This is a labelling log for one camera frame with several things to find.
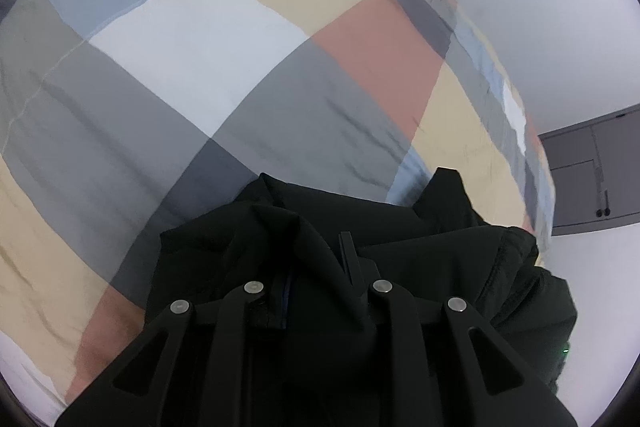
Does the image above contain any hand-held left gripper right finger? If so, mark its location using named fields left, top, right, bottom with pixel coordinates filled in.
left=339, top=231, right=577, bottom=427

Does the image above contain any grey wall cabinet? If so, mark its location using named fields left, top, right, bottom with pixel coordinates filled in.
left=537, top=104, right=640, bottom=237

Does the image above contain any checkered bed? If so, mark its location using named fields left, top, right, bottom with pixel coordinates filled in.
left=0, top=0, right=558, bottom=427

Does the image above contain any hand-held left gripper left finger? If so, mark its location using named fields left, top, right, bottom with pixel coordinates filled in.
left=54, top=274, right=293, bottom=427

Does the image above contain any black puffer jacket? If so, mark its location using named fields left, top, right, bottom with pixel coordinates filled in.
left=145, top=167, right=578, bottom=427

